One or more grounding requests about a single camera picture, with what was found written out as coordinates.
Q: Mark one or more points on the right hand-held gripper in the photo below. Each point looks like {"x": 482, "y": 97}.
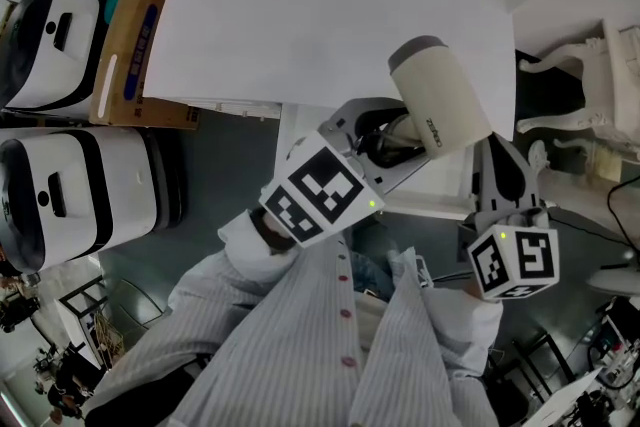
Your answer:
{"x": 515, "y": 260}

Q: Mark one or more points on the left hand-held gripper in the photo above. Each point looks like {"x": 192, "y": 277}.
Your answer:
{"x": 320, "y": 185}

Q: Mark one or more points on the white drawer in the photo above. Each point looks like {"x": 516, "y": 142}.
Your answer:
{"x": 430, "y": 185}

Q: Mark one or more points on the beige hair dryer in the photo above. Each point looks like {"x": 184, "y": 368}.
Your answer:
{"x": 440, "y": 90}

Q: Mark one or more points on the person's left forearm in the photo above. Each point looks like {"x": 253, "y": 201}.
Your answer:
{"x": 245, "y": 250}

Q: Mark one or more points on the person's right forearm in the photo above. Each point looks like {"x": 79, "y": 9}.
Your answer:
{"x": 460, "y": 325}

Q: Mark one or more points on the white ornate side table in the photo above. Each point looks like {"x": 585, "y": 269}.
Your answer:
{"x": 575, "y": 185}

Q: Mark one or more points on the white cabinet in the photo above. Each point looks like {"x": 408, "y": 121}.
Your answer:
{"x": 310, "y": 40}

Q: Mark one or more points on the person's blue jeans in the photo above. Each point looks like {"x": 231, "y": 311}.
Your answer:
{"x": 370, "y": 272}

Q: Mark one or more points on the white ornate chair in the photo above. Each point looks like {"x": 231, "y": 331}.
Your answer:
{"x": 600, "y": 85}

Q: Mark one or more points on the white round lamp base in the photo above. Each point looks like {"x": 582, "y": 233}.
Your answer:
{"x": 615, "y": 280}

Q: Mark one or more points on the person's striped shirt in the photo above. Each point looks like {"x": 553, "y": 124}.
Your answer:
{"x": 300, "y": 355}

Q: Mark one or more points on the brown cardboard box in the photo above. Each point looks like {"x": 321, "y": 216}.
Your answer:
{"x": 135, "y": 65}

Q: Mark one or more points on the large white black appliance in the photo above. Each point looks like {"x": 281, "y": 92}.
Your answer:
{"x": 85, "y": 195}

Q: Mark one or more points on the small white black appliance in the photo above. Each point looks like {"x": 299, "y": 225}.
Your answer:
{"x": 50, "y": 45}

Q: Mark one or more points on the black metal frame stool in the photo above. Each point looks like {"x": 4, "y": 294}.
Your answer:
{"x": 545, "y": 365}

